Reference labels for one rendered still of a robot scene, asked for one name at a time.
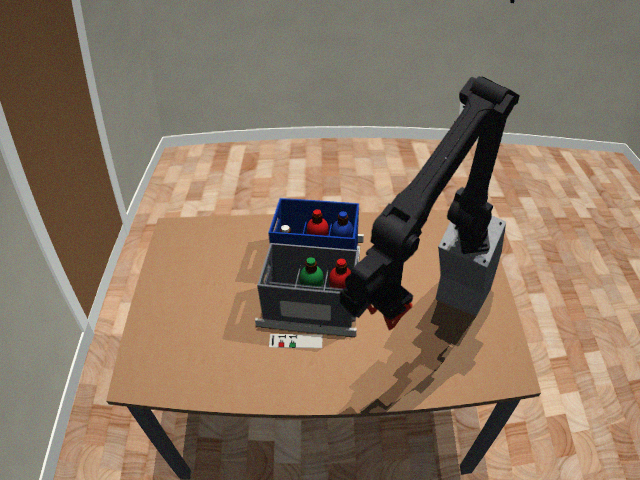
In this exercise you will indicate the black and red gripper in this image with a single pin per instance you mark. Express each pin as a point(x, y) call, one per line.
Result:
point(400, 306)

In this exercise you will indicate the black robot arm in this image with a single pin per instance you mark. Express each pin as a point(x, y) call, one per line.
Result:
point(368, 279)

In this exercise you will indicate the dark grey crate with dividers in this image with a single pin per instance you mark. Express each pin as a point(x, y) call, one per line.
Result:
point(297, 303)

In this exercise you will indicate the blue crate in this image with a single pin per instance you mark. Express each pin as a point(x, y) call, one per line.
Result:
point(296, 213)

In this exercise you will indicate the white paper pick list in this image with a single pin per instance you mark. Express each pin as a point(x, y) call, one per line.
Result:
point(295, 341)

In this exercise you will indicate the green bottle with pale green label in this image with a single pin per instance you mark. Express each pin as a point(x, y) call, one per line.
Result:
point(311, 275)

